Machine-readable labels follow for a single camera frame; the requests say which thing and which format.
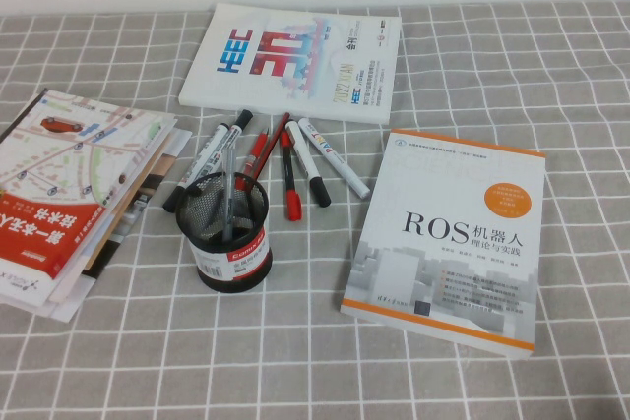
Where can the grey transparent pen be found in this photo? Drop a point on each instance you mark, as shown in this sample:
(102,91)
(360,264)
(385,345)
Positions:
(229,179)

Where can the red gel pen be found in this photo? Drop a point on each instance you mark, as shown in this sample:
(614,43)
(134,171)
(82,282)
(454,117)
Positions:
(253,154)

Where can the black mesh pen holder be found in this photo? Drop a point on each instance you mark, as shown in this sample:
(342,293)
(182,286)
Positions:
(231,267)

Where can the black marker red cap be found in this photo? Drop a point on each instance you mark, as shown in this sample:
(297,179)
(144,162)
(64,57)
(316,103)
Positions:
(294,206)

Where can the white PAINT marker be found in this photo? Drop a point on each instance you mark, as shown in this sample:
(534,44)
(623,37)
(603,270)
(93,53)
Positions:
(330,154)

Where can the plain white marker black cap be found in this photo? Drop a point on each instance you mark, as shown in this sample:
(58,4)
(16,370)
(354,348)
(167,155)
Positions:
(301,149)

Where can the red black pencil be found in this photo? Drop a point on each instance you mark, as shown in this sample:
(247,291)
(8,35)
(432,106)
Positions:
(275,137)

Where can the whiteboard marker black cap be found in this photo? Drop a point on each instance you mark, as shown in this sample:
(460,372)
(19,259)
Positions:
(216,142)

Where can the white HEEC magazine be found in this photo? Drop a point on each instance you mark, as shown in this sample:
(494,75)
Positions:
(295,46)

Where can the white orange ROS book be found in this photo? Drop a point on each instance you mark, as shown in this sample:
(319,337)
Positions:
(443,253)

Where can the brown photo cover booklet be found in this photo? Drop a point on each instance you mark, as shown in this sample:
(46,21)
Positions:
(147,184)

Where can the grey checked tablecloth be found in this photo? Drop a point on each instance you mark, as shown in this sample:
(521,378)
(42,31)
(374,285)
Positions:
(443,385)

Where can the red map cover book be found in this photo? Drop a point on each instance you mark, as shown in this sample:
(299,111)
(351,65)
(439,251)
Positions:
(59,154)

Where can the white paper booklet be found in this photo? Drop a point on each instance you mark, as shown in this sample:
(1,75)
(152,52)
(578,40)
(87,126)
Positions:
(64,303)

